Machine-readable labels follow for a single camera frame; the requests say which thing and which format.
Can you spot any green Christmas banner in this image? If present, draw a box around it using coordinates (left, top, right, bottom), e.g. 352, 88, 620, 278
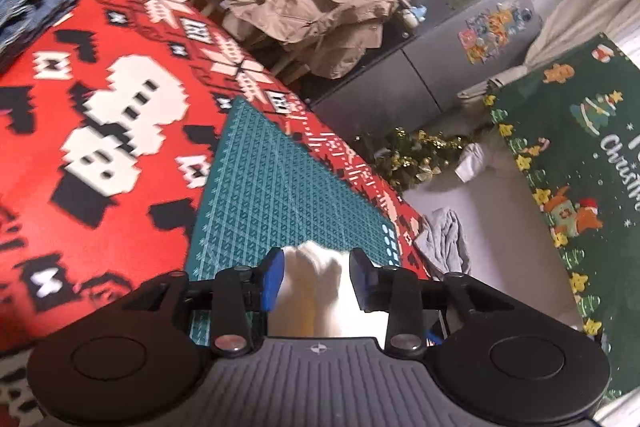
482, 32, 640, 403

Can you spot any beige jacket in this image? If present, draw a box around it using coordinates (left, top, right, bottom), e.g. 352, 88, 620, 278
219, 0, 401, 80

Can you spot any blue and white figurine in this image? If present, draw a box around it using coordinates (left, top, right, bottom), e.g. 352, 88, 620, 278
400, 4, 428, 28

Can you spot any cluster of colourful fridge magnets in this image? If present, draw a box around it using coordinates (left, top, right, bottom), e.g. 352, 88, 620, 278
457, 0, 536, 65

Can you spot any crumpled grey garment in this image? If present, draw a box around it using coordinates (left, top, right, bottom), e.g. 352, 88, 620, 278
415, 207, 471, 280

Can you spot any red patterned blanket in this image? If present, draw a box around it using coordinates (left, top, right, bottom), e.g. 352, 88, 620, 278
0, 0, 433, 427

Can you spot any grey refrigerator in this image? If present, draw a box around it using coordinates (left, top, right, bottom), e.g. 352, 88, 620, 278
305, 0, 543, 128

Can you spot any green cutting mat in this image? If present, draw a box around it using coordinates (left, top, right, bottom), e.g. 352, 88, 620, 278
185, 96, 446, 348

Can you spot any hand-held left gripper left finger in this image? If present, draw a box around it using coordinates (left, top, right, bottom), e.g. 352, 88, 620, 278
120, 248, 287, 359

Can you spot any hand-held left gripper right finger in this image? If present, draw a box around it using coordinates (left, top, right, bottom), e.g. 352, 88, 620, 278
348, 248, 513, 358

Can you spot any white curtain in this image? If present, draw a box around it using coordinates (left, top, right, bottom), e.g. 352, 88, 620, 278
525, 0, 640, 68

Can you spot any white knit sweater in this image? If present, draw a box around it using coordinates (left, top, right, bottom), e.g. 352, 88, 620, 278
267, 241, 401, 348

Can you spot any white paper sheet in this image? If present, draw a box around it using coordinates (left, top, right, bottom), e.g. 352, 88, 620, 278
454, 142, 487, 184

